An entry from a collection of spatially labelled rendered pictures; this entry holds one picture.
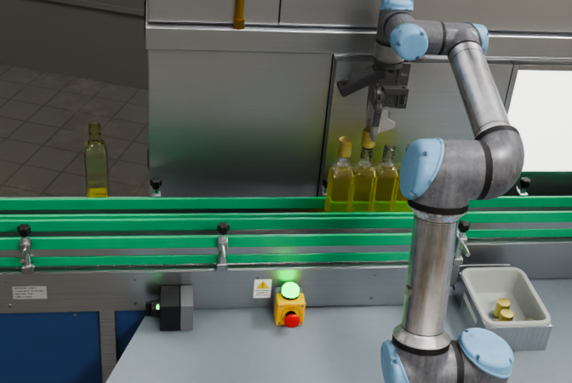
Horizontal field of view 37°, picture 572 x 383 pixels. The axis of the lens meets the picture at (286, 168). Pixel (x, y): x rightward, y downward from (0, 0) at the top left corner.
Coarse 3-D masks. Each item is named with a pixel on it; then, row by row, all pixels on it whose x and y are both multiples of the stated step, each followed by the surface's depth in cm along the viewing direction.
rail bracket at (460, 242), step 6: (462, 222) 211; (468, 222) 211; (462, 228) 210; (468, 228) 210; (456, 234) 213; (462, 234) 212; (456, 240) 213; (462, 240) 212; (456, 246) 213; (462, 246) 211; (456, 252) 215; (468, 252) 208; (456, 258) 215; (462, 258) 216; (456, 264) 216
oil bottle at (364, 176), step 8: (352, 168) 217; (360, 168) 214; (368, 168) 214; (360, 176) 214; (368, 176) 214; (360, 184) 215; (368, 184) 216; (352, 192) 217; (360, 192) 217; (368, 192) 217; (352, 200) 218; (360, 200) 218; (368, 200) 218; (352, 208) 219; (360, 208) 219; (368, 208) 219
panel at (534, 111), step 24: (528, 72) 222; (552, 72) 223; (528, 96) 226; (552, 96) 227; (528, 120) 230; (552, 120) 231; (528, 144) 234; (552, 144) 235; (528, 168) 238; (552, 168) 239
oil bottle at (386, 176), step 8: (376, 168) 217; (384, 168) 215; (392, 168) 215; (376, 176) 216; (384, 176) 215; (392, 176) 215; (376, 184) 216; (384, 184) 216; (392, 184) 217; (376, 192) 218; (384, 192) 218; (392, 192) 218; (376, 200) 219; (384, 200) 219; (392, 200) 219; (376, 208) 220; (384, 208) 220; (392, 208) 221
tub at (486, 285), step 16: (464, 272) 221; (480, 272) 223; (496, 272) 224; (512, 272) 224; (480, 288) 225; (496, 288) 226; (512, 288) 226; (528, 288) 219; (480, 304) 210; (512, 304) 223; (528, 304) 218; (512, 320) 217; (544, 320) 207
